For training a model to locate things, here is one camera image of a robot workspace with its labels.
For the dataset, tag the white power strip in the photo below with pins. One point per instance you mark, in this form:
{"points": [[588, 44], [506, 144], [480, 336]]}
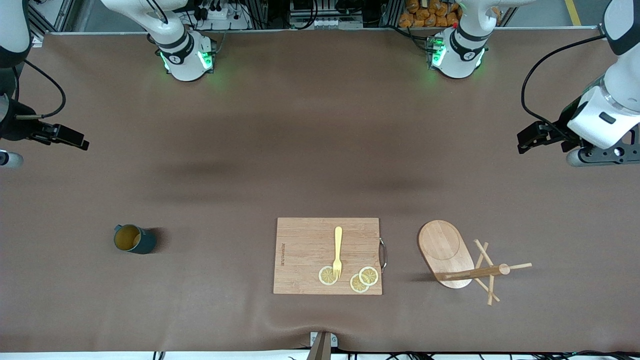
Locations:
{"points": [[220, 12]]}

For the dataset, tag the wooden cup rack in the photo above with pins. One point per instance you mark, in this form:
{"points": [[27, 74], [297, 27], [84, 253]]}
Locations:
{"points": [[440, 245]]}

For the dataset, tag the wooden cutting board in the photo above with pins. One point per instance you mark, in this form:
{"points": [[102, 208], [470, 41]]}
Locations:
{"points": [[300, 240]]}

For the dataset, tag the grey equipment unit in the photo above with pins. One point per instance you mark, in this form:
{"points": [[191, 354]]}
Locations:
{"points": [[325, 22]]}

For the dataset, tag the lemon slice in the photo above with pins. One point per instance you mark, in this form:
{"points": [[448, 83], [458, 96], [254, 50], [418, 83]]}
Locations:
{"points": [[325, 276], [356, 286], [370, 276]]}

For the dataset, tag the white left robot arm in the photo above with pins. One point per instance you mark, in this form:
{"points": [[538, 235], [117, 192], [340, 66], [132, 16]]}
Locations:
{"points": [[462, 55]]}

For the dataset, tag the aluminium frame post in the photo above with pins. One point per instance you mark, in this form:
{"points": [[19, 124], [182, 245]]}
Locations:
{"points": [[50, 20]]}

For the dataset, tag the yellow plastic fork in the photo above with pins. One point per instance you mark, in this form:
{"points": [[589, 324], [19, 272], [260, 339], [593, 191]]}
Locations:
{"points": [[338, 245]]}

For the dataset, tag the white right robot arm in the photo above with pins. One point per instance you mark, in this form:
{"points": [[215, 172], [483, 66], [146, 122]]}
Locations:
{"points": [[185, 60]]}

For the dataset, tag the brown table mat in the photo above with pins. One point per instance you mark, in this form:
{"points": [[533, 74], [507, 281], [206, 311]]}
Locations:
{"points": [[200, 200]]}

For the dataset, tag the orange packets pile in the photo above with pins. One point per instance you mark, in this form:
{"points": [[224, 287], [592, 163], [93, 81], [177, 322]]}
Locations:
{"points": [[425, 17]]}

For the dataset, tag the dark teal cup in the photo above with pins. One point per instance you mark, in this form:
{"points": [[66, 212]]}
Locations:
{"points": [[145, 242]]}

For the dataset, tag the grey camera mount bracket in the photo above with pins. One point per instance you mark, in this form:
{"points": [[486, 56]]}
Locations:
{"points": [[322, 347]]}

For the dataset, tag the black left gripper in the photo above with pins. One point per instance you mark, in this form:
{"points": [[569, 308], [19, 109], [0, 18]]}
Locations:
{"points": [[563, 125]]}

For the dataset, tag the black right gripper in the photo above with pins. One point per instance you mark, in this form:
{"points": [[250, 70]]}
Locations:
{"points": [[14, 128]]}

